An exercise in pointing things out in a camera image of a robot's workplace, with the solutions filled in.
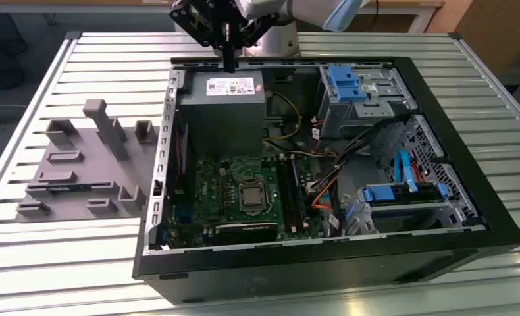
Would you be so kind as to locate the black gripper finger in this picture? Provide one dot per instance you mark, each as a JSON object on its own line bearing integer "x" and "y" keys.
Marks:
{"x": 186, "y": 26}
{"x": 262, "y": 31}

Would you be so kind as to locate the blue RAM stick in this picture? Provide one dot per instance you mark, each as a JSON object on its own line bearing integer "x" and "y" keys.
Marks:
{"x": 67, "y": 188}

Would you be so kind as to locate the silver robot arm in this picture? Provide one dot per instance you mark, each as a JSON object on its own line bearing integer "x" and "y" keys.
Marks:
{"x": 278, "y": 42}

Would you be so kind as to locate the black RAM slot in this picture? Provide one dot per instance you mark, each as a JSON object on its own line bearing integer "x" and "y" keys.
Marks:
{"x": 284, "y": 191}

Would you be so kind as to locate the blue drive bay latch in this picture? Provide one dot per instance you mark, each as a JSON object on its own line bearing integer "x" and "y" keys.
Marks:
{"x": 343, "y": 82}

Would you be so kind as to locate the grey power supply unit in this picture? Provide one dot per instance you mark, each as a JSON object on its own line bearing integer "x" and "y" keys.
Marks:
{"x": 224, "y": 108}

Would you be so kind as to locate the metal drive cage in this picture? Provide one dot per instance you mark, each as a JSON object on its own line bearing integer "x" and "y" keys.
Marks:
{"x": 418, "y": 206}
{"x": 374, "y": 108}

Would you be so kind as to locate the grey parts rack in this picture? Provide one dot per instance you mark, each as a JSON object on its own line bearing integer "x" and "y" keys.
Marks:
{"x": 80, "y": 158}

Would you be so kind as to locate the silver CPU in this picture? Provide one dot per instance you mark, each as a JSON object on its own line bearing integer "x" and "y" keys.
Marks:
{"x": 252, "y": 194}

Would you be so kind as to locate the wooden cabinet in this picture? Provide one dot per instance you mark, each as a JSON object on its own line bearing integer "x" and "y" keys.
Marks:
{"x": 498, "y": 33}

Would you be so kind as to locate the CPU socket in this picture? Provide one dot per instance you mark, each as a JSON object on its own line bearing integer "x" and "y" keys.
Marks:
{"x": 254, "y": 209}

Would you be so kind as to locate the green motherboard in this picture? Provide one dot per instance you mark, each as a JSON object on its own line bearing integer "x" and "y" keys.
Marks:
{"x": 211, "y": 210}

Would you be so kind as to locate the hard disk in blue carrier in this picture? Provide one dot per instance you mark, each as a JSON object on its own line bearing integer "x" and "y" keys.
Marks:
{"x": 379, "y": 193}

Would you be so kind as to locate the black graphics card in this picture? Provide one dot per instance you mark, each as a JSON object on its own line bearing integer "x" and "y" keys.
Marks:
{"x": 243, "y": 232}

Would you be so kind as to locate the black PC case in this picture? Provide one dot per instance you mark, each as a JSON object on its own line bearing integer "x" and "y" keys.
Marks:
{"x": 286, "y": 273}

